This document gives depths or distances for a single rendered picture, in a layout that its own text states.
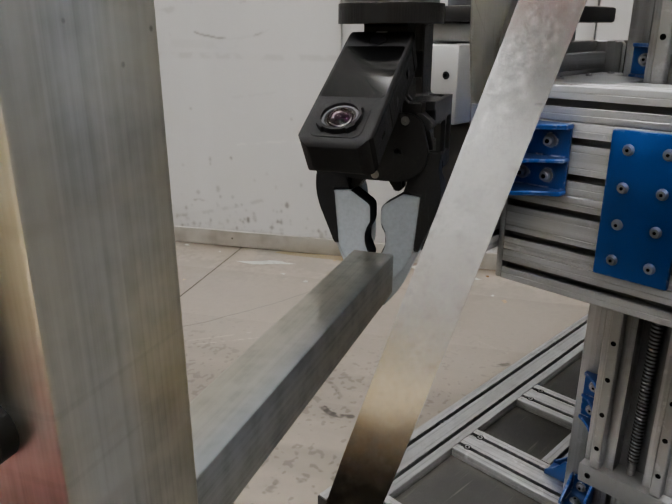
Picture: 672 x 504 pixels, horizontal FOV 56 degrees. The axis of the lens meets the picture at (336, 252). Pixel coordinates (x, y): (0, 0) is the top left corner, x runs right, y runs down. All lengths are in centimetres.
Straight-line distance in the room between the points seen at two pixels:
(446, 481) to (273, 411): 101
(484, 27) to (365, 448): 11
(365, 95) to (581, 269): 54
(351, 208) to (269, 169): 254
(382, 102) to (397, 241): 11
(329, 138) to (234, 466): 18
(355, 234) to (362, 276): 6
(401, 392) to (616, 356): 86
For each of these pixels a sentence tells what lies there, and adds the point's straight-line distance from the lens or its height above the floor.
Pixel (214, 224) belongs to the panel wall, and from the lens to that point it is 318.
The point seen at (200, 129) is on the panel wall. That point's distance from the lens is 310.
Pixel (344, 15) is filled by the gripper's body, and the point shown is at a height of 102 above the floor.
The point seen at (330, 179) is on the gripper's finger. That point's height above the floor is 91.
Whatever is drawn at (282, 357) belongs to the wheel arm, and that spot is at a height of 86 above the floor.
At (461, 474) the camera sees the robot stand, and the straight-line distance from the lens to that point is 130.
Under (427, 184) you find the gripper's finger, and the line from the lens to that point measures 43.
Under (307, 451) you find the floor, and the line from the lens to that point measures 169.
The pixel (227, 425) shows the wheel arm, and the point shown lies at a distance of 27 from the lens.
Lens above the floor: 101
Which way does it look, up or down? 19 degrees down
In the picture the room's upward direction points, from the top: straight up
